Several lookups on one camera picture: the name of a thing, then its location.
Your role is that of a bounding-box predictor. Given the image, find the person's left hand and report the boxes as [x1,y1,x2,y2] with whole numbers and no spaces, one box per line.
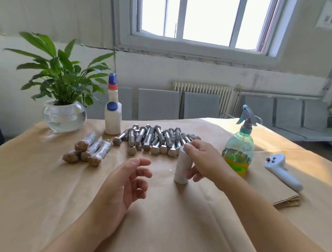
[88,157,154,229]

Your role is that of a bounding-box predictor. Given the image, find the person's right hand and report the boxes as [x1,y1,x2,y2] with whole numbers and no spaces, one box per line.
[184,139,237,187]

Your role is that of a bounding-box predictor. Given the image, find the white cling film roll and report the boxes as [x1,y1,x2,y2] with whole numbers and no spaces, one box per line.
[174,148,194,185]

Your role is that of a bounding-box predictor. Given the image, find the green spray bottle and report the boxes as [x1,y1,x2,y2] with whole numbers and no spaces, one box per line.
[221,104,262,177]

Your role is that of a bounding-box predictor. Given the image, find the pile of steel bolts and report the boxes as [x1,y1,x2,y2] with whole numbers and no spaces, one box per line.
[112,124,202,158]

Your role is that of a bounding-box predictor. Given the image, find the stack of brown paper sheets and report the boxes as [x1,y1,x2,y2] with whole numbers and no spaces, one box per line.
[244,151,302,209]

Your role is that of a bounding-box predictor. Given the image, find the person's right forearm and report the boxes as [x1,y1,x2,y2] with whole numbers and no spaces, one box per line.
[220,173,322,252]

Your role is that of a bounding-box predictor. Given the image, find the grey chair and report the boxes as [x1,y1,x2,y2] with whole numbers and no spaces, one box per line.
[274,98,332,142]
[137,88,181,121]
[183,92,221,119]
[85,85,133,121]
[241,95,276,128]

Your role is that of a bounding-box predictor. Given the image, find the white radiator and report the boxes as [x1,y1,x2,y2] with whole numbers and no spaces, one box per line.
[172,81,234,117]

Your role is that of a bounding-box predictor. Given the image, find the white handheld controller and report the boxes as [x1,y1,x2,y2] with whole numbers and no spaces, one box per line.
[264,154,304,192]

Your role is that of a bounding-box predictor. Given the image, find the white glue bottle blue cap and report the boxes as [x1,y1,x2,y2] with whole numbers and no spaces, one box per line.
[104,73,122,136]

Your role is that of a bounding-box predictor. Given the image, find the large brown paper table cover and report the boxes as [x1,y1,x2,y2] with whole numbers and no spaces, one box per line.
[0,117,332,252]

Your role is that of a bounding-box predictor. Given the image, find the round glass vase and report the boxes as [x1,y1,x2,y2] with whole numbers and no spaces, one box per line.
[43,100,87,133]

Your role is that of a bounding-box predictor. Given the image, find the white framed window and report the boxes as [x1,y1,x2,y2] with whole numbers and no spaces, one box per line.
[117,0,299,68]

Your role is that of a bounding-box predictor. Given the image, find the green leafy plant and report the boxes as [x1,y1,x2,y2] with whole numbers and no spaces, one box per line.
[4,32,116,107]

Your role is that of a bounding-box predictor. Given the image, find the white vertical blind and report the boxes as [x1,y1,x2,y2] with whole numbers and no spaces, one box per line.
[0,0,121,50]

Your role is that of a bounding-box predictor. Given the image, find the white wall pipe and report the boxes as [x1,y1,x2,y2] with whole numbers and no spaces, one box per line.
[323,67,332,107]

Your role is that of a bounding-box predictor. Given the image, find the small square wall sign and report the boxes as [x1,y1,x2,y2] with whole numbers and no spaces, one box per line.
[315,0,332,30]

